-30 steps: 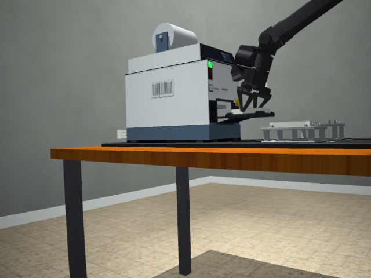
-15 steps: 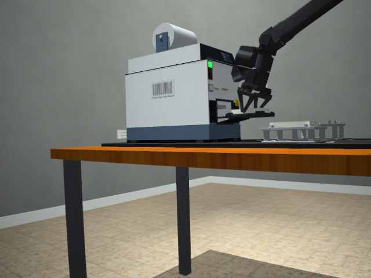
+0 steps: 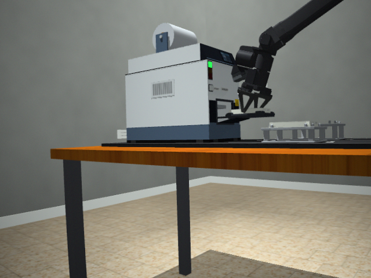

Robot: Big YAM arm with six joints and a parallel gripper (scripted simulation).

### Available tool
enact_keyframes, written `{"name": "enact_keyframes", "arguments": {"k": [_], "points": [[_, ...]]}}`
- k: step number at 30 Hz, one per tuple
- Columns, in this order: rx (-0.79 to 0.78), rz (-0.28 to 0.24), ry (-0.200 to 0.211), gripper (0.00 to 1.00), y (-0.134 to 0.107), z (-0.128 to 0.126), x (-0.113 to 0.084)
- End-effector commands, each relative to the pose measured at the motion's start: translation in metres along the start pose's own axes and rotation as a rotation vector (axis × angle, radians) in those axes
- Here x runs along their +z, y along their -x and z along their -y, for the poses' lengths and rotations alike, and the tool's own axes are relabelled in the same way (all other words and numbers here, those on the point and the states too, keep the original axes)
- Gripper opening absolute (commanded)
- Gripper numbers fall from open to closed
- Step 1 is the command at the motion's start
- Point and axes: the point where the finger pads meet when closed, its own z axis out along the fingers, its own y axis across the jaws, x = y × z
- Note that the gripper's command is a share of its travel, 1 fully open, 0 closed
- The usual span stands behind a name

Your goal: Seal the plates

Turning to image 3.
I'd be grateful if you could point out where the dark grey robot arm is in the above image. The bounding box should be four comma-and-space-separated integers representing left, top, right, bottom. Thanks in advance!
231, 0, 343, 84

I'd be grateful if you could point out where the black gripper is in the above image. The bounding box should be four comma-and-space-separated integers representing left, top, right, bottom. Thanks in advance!
237, 69, 272, 113

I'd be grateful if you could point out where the white cylinder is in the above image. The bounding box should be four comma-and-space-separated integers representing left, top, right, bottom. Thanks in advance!
152, 23, 198, 50

